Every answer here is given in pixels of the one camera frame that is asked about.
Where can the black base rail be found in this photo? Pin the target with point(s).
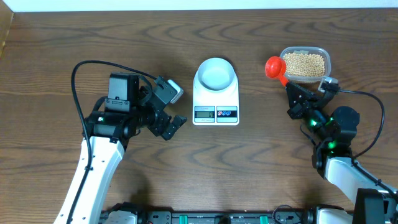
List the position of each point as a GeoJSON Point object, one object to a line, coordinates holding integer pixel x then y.
{"type": "Point", "coordinates": [129, 213]}

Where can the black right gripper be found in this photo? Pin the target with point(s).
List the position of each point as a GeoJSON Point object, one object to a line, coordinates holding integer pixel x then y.
{"type": "Point", "coordinates": [297, 107]}

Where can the white digital kitchen scale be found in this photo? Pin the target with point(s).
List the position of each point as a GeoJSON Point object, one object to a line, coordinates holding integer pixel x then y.
{"type": "Point", "coordinates": [215, 108]}

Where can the soybeans in container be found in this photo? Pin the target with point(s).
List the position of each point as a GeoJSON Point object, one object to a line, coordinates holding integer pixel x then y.
{"type": "Point", "coordinates": [304, 65]}

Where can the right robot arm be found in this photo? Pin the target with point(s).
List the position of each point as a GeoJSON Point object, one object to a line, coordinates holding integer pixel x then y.
{"type": "Point", "coordinates": [331, 136]}

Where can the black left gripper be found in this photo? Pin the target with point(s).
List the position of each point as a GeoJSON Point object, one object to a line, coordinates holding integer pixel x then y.
{"type": "Point", "coordinates": [158, 127]}

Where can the red plastic measuring scoop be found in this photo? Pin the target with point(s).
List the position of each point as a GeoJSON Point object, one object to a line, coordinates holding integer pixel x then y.
{"type": "Point", "coordinates": [275, 68]}

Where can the pale grey round bowl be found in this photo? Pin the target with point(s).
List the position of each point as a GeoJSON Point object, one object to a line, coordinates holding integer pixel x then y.
{"type": "Point", "coordinates": [216, 74]}

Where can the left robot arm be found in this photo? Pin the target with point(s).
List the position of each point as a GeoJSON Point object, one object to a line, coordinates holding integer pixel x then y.
{"type": "Point", "coordinates": [132, 103]}

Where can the clear plastic container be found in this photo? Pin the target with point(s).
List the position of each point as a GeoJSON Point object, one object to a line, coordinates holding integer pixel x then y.
{"type": "Point", "coordinates": [308, 50]}

